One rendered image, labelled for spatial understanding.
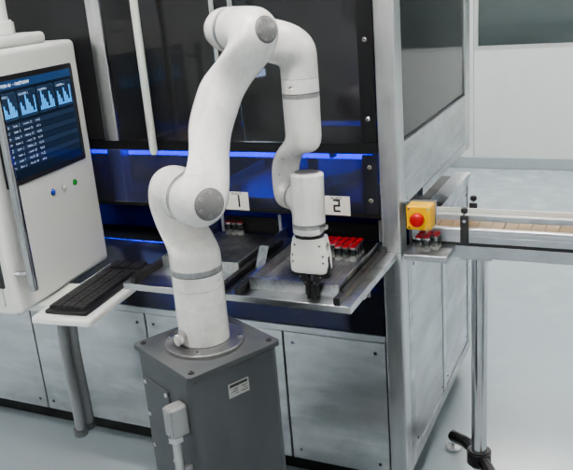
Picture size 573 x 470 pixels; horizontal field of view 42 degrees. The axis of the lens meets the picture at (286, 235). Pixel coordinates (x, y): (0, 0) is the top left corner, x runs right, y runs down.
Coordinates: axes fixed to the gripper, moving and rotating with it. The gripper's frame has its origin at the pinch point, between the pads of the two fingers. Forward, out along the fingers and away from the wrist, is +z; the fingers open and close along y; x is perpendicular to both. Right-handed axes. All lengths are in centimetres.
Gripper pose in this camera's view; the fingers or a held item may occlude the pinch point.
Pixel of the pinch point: (312, 290)
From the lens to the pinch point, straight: 196.6
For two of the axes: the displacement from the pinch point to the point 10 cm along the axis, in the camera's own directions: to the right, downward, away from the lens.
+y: -9.2, -0.7, 3.9
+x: -4.0, 2.9, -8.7
